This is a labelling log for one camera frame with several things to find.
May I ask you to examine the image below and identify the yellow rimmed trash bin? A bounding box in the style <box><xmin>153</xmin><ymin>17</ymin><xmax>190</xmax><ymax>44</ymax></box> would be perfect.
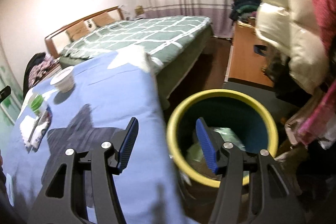
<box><xmin>167</xmin><ymin>89</ymin><xmax>278</xmax><ymax>189</ymax></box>

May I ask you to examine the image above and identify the pile of clothes on cabinet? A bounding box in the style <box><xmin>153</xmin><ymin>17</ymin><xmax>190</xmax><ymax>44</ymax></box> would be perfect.
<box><xmin>23</xmin><ymin>52</ymin><xmax>57</xmax><ymax>97</ymax></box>

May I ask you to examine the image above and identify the white bedside cabinet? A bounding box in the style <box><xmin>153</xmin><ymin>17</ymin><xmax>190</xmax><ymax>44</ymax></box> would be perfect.
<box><xmin>41</xmin><ymin>63</ymin><xmax>62</xmax><ymax>80</ymax></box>

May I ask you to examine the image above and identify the pink garment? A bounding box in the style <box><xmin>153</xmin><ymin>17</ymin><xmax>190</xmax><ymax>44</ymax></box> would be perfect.
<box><xmin>285</xmin><ymin>0</ymin><xmax>335</xmax><ymax>150</ymax></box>

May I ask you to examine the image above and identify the blue patterned tablecloth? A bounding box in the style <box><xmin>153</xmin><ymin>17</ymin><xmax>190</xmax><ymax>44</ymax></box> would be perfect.
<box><xmin>3</xmin><ymin>46</ymin><xmax>188</xmax><ymax>223</ymax></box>

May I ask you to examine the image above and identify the left brown pillow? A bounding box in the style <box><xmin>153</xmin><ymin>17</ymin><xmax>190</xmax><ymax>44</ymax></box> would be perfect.
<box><xmin>66</xmin><ymin>21</ymin><xmax>90</xmax><ymax>42</ymax></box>

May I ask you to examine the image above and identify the brown pillow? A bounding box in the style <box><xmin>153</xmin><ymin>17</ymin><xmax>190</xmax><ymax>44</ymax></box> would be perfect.
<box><xmin>92</xmin><ymin>12</ymin><xmax>116</xmax><ymax>27</ymax></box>
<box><xmin>66</xmin><ymin>21</ymin><xmax>90</xmax><ymax>42</ymax></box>

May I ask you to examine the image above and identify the right brown pillow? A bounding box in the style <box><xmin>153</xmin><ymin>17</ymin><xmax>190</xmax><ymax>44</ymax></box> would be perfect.
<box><xmin>92</xmin><ymin>12</ymin><xmax>116</xmax><ymax>27</ymax></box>

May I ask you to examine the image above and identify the wooden desk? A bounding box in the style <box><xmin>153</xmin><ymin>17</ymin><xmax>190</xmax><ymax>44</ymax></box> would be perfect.
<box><xmin>224</xmin><ymin>22</ymin><xmax>273</xmax><ymax>90</ymax></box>

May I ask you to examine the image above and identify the green checked duvet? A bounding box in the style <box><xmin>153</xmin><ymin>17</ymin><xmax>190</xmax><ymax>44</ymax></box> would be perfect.
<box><xmin>60</xmin><ymin>15</ymin><xmax>212</xmax><ymax>72</ymax></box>

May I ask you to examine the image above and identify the wooden bed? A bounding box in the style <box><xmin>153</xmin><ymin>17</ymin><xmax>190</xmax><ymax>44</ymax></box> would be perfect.
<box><xmin>45</xmin><ymin>6</ymin><xmax>213</xmax><ymax>109</ymax></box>

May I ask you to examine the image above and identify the cream puffer jacket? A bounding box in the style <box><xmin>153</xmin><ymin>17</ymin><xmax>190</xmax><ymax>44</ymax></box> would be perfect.
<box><xmin>256</xmin><ymin>0</ymin><xmax>329</xmax><ymax>94</ymax></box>

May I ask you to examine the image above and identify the dark clothes pile on desk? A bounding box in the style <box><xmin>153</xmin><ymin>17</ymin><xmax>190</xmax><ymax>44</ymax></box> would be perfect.
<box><xmin>230</xmin><ymin>0</ymin><xmax>261</xmax><ymax>22</ymax></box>

